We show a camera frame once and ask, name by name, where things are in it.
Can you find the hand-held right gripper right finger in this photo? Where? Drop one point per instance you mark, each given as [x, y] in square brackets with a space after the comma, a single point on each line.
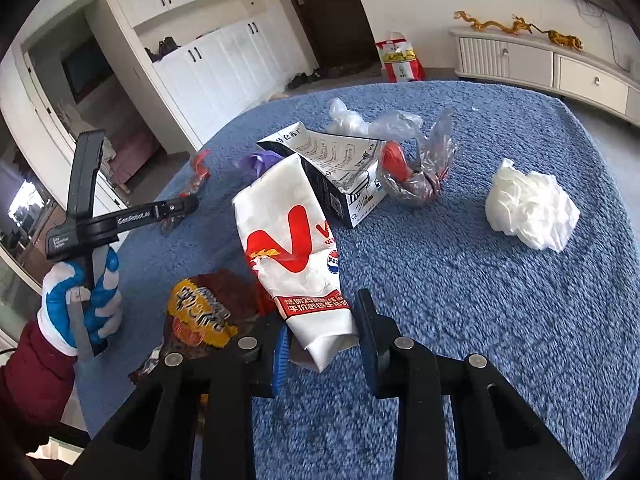
[366, 355]

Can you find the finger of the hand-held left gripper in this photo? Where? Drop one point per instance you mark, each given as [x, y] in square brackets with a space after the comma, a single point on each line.
[177, 206]

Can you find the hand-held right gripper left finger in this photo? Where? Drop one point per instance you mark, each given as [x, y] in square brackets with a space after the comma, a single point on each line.
[281, 360]

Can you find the red plastic wrapper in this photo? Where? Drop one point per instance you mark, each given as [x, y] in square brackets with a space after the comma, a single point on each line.
[197, 172]

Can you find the white red-printed paper bag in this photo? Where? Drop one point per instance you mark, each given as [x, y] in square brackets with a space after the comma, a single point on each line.
[290, 240]

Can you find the clear bag with red contents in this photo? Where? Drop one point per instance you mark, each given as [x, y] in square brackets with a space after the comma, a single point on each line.
[400, 165]

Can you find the clear plastic bag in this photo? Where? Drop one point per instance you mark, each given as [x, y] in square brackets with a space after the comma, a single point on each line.
[352, 122]

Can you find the person's left forearm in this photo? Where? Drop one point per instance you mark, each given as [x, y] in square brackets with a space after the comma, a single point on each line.
[35, 375]

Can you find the person's left hand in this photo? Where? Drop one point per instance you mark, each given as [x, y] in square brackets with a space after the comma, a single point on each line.
[57, 305]

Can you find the purple plastic scrap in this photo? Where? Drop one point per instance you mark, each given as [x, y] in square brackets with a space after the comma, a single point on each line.
[255, 162]

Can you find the yellow snack wrapper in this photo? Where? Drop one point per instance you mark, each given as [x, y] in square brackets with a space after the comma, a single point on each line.
[200, 310]

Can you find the dark screen in side room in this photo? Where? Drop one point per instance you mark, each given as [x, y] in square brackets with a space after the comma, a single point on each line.
[87, 70]

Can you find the blue shaggy rug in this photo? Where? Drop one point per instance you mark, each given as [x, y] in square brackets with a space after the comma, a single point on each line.
[475, 310]

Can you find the white wardrobe cabinet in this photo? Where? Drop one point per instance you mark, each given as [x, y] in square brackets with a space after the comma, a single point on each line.
[220, 60]

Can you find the black and white carton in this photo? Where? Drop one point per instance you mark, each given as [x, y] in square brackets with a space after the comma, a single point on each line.
[330, 155]

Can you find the dark shoes on floor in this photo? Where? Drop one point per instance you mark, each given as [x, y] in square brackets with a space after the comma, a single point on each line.
[300, 80]

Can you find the white crumpled tissue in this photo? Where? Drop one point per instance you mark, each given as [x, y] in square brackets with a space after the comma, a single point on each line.
[530, 205]

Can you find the dark brown door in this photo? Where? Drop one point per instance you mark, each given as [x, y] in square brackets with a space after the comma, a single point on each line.
[330, 15]

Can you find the red and white shopping bag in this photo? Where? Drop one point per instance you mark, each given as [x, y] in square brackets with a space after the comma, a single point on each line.
[400, 60]

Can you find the gold dragon figurine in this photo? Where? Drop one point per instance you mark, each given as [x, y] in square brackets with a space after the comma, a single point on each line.
[517, 26]
[480, 22]

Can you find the white low tv cabinet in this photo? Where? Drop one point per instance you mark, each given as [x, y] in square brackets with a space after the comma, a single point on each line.
[590, 80]

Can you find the gold tiger figurine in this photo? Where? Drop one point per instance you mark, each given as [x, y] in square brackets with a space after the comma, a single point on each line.
[565, 40]

